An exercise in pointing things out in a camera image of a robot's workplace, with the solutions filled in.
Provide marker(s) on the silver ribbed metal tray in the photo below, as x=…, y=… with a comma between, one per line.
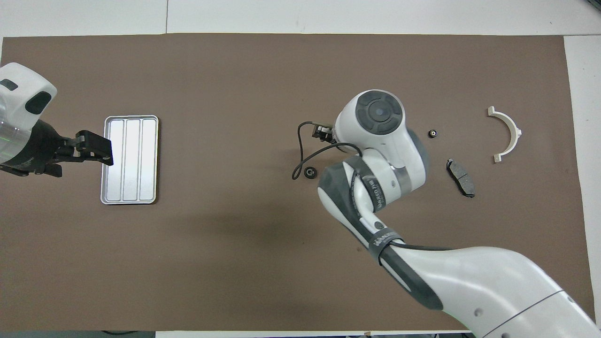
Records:
x=134, y=162

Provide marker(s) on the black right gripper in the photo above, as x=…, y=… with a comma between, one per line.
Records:
x=323, y=132

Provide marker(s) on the long grey brake pad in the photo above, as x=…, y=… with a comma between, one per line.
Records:
x=461, y=178

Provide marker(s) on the large black bearing gear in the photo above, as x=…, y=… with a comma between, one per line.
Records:
x=310, y=172

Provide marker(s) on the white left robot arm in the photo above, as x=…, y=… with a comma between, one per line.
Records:
x=21, y=108

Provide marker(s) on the small black bearing gear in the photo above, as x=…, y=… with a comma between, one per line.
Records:
x=433, y=134

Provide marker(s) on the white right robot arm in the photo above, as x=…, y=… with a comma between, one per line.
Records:
x=399, y=155

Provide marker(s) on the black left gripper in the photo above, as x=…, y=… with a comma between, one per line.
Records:
x=40, y=150

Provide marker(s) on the brown table mat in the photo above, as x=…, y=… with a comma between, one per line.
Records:
x=211, y=94

